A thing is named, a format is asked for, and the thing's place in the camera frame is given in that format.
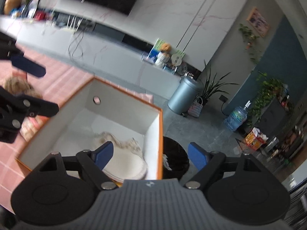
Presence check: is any cream white towel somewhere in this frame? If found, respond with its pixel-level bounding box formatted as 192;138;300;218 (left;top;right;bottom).
94;131;148;183

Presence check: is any brown fluffy plush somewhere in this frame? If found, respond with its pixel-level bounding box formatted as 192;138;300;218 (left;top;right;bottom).
3;76;43;99

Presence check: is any woven small basket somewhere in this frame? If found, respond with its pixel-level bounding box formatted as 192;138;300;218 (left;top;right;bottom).
188;97;203;118

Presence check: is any orange white storage box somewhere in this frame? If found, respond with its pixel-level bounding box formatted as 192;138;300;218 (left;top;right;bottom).
17;78;163;180

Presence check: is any blue water jug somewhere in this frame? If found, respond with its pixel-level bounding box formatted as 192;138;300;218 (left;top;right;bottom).
224;100;251;132

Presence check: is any white wifi router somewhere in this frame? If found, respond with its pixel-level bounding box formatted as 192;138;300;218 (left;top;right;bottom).
56;14;83;32

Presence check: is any orange printed gift box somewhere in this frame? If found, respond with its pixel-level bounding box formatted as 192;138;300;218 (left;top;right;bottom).
243;127;268;151

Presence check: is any grey metal trash can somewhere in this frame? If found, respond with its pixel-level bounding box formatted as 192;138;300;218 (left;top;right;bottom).
168;76;203;115

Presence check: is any green potted floor plant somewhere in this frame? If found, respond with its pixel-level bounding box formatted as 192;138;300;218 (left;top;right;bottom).
196;64;238;105

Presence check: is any white marble TV console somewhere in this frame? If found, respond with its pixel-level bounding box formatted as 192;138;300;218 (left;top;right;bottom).
1;16;180;99

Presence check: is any hanging green vine plant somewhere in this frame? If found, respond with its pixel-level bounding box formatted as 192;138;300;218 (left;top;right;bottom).
247;71;284;128

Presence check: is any teddy bear on console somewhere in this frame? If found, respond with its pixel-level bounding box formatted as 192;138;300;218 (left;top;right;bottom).
155;43;172;67

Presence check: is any framed wall picture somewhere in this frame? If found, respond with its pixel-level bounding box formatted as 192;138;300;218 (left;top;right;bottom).
247;7;270;37

